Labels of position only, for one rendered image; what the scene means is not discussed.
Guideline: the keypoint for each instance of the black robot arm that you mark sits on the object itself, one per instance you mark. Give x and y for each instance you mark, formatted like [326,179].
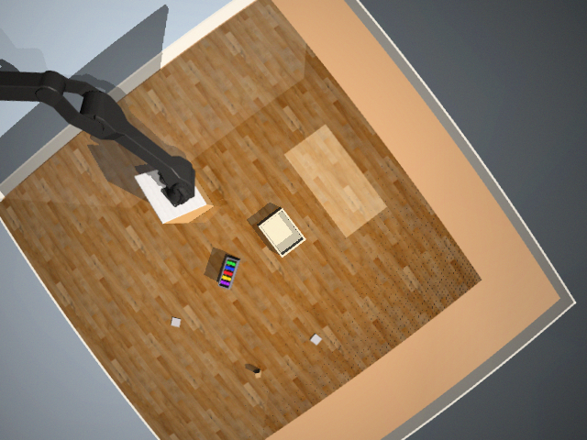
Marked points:
[103,118]

